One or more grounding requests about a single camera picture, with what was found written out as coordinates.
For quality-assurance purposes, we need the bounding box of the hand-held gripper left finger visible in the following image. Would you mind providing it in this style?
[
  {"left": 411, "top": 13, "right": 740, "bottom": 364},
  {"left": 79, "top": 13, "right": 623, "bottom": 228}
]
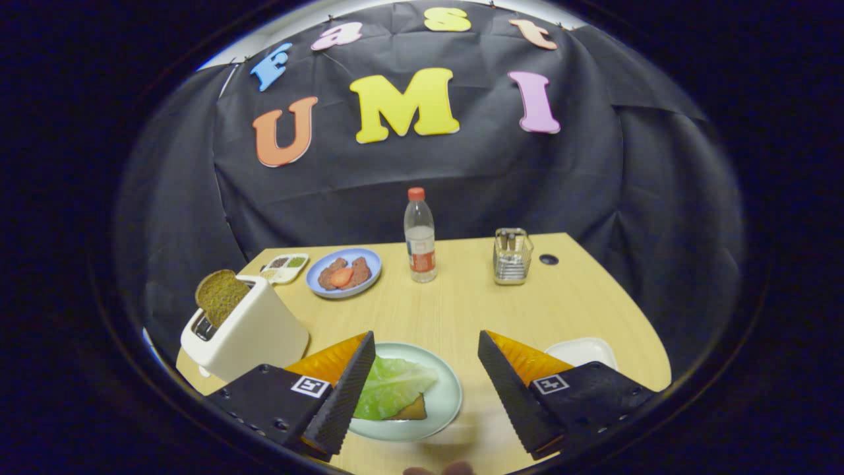
[{"left": 206, "top": 331, "right": 377, "bottom": 462}]

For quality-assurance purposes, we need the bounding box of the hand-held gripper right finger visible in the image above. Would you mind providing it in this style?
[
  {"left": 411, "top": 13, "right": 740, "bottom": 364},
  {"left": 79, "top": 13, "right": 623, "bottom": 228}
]
[{"left": 477, "top": 330, "right": 659, "bottom": 461}]

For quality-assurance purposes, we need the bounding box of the green lettuce leaf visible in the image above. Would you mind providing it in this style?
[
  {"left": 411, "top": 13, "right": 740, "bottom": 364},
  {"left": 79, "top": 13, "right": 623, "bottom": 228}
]
[{"left": 353, "top": 355, "right": 438, "bottom": 421}]

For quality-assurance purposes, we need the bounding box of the round brown bread slice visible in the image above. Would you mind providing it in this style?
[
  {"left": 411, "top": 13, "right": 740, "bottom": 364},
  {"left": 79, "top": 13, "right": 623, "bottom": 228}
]
[{"left": 195, "top": 269, "right": 252, "bottom": 329}]

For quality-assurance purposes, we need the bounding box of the pale green plate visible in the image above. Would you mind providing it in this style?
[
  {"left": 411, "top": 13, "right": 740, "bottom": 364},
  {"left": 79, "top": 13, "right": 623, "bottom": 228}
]
[{"left": 348, "top": 341, "right": 463, "bottom": 443}]

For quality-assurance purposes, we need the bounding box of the golden toast slice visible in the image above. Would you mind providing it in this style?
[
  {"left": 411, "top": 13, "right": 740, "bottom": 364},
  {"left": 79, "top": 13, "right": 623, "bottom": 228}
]
[{"left": 384, "top": 394, "right": 428, "bottom": 421}]

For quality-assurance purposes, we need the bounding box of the small white plate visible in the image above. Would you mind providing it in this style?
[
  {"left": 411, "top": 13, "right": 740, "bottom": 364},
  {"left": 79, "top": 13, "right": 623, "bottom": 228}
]
[{"left": 545, "top": 337, "right": 619, "bottom": 371}]

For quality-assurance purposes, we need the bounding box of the white toaster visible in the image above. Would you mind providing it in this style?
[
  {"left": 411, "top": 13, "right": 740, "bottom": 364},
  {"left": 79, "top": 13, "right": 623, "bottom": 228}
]
[{"left": 180, "top": 274, "right": 311, "bottom": 383}]

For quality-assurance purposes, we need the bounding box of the clear cutlery holder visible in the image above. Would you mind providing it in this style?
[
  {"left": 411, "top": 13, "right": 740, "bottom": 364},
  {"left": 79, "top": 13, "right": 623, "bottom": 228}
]
[{"left": 493, "top": 228, "right": 534, "bottom": 286}]

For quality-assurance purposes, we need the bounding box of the blue plate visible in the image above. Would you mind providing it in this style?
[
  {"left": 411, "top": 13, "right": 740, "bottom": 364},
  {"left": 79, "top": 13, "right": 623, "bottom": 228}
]
[{"left": 305, "top": 248, "right": 382, "bottom": 300}]

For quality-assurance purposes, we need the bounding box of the white condiment tray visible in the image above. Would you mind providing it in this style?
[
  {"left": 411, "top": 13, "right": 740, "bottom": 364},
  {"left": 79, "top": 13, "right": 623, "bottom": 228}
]
[{"left": 259, "top": 253, "right": 310, "bottom": 286}]

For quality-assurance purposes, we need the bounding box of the clear bottle red cap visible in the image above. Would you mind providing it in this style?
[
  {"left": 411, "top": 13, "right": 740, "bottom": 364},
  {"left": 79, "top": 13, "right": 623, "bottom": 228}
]
[{"left": 404, "top": 187, "right": 437, "bottom": 284}]

